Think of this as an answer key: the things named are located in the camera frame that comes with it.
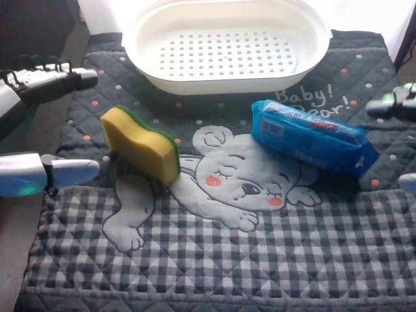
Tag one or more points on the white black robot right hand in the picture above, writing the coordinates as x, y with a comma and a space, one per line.
386, 107

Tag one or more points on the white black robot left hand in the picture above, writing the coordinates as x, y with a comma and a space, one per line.
35, 78

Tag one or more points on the blue tissue packet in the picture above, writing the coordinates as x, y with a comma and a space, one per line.
305, 139

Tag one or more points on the yellow green sponge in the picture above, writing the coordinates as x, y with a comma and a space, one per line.
143, 146

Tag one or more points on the white oval plastic basket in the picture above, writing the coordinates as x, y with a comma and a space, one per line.
227, 48

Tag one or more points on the dark background furniture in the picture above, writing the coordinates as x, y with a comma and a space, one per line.
32, 26

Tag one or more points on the grey bear print quilt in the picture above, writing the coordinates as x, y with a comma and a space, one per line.
227, 260

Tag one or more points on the dark metal frame post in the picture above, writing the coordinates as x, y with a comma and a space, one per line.
408, 32

